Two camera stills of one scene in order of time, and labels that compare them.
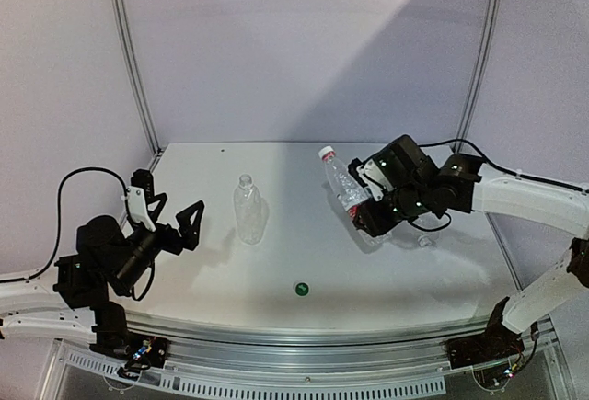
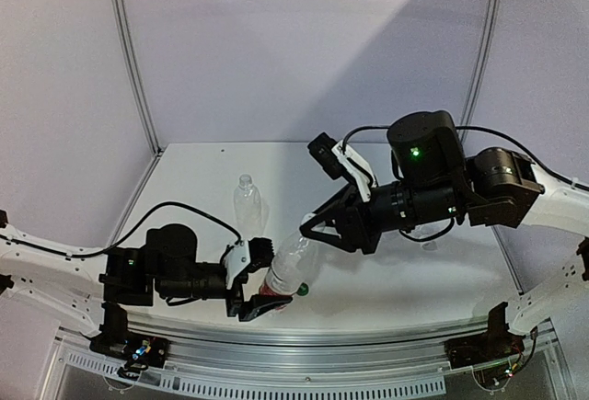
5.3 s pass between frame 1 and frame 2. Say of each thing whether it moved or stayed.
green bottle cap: stayed
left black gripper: moved
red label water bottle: moved
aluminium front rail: stayed
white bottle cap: moved
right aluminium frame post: stayed
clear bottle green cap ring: stayed
